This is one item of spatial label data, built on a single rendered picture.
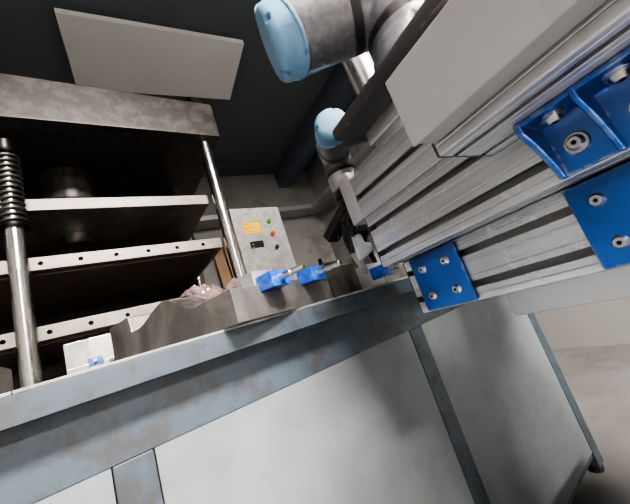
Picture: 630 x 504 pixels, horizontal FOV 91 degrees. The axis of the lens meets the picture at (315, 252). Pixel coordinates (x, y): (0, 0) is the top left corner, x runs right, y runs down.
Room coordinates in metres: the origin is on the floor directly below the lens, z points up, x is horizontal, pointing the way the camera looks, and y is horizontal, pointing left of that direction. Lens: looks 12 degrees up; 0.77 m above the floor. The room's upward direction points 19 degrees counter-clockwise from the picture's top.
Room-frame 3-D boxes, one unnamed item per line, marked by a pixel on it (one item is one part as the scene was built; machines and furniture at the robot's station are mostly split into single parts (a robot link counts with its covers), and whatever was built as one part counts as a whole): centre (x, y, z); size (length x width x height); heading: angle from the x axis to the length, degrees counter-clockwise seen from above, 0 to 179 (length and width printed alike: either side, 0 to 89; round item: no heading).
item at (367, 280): (0.72, -0.14, 0.83); 0.13 x 0.05 x 0.05; 46
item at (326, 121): (0.63, -0.14, 1.14); 0.11 x 0.11 x 0.08; 86
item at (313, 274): (0.61, 0.01, 0.86); 0.13 x 0.05 x 0.05; 55
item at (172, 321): (0.72, 0.27, 0.86); 0.50 x 0.26 x 0.11; 55
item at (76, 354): (1.31, 0.96, 0.87); 0.50 x 0.27 x 0.17; 37
